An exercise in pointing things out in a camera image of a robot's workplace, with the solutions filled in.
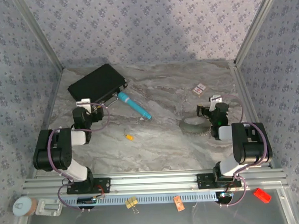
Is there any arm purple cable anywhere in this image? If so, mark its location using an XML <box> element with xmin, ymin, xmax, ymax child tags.
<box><xmin>216</xmin><ymin>93</ymin><xmax>271</xmax><ymax>208</ymax></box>
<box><xmin>47</xmin><ymin>101</ymin><xmax>113</xmax><ymax>213</ymax></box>

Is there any aluminium side frame rail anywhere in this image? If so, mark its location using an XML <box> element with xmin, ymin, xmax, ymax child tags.
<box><xmin>29</xmin><ymin>68</ymin><xmax>68</xmax><ymax>176</ymax></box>
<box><xmin>228</xmin><ymin>59</ymin><xmax>276</xmax><ymax>170</ymax></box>

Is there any black hard case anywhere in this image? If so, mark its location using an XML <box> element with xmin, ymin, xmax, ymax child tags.
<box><xmin>66</xmin><ymin>63</ymin><xmax>129</xmax><ymax>110</ymax></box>

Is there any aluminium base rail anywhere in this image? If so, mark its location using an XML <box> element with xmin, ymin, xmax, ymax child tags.
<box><xmin>21</xmin><ymin>167</ymin><xmax>289</xmax><ymax>198</ymax></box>

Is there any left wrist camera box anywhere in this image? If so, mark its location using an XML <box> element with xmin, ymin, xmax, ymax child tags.
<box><xmin>75</xmin><ymin>98</ymin><xmax>93</xmax><ymax>114</ymax></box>

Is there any white lidded tape roll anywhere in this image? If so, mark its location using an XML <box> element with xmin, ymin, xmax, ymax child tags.
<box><xmin>11</xmin><ymin>196</ymin><xmax>39</xmax><ymax>218</ymax></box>

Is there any aluminium frame post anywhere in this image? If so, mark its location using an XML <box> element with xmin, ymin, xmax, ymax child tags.
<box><xmin>12</xmin><ymin>0</ymin><xmax>65</xmax><ymax>72</ymax></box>
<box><xmin>231</xmin><ymin>0</ymin><xmax>284</xmax><ymax>64</ymax></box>

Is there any orange paper tag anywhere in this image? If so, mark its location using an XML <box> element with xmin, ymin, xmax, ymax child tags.
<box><xmin>173</xmin><ymin>196</ymin><xmax>186</xmax><ymax>212</ymax></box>

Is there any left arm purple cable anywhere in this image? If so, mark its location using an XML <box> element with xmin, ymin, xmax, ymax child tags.
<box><xmin>47</xmin><ymin>101</ymin><xmax>113</xmax><ymax>213</ymax></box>

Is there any red plastic block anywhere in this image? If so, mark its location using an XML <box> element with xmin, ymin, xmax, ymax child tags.
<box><xmin>252</xmin><ymin>187</ymin><xmax>272</xmax><ymax>204</ymax></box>

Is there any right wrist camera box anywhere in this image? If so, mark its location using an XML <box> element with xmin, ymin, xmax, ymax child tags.
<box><xmin>208</xmin><ymin>95</ymin><xmax>224</xmax><ymax>112</ymax></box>

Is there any white plastic bracket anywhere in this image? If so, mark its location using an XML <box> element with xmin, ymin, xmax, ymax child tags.
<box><xmin>34</xmin><ymin>197</ymin><xmax>64</xmax><ymax>218</ymax></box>

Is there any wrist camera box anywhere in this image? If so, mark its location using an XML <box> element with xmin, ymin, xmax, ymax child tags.
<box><xmin>208</xmin><ymin>95</ymin><xmax>224</xmax><ymax>112</ymax></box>
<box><xmin>75</xmin><ymin>98</ymin><xmax>93</xmax><ymax>114</ymax></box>

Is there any gold binder clip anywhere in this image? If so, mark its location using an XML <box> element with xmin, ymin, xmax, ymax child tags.
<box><xmin>125</xmin><ymin>196</ymin><xmax>140</xmax><ymax>214</ymax></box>

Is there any teal marker pen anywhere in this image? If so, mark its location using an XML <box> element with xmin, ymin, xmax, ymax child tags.
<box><xmin>117</xmin><ymin>91</ymin><xmax>152</xmax><ymax>121</ymax></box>

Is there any slotted grey cable duct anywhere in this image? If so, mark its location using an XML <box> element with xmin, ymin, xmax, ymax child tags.
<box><xmin>60</xmin><ymin>190</ymin><xmax>217</xmax><ymax>208</ymax></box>

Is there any playing card box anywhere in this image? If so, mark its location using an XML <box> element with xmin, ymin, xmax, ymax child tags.
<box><xmin>191</xmin><ymin>82</ymin><xmax>208</xmax><ymax>98</ymax></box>

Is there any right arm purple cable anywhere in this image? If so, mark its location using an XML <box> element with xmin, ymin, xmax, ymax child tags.
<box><xmin>216</xmin><ymin>93</ymin><xmax>271</xmax><ymax>208</ymax></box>

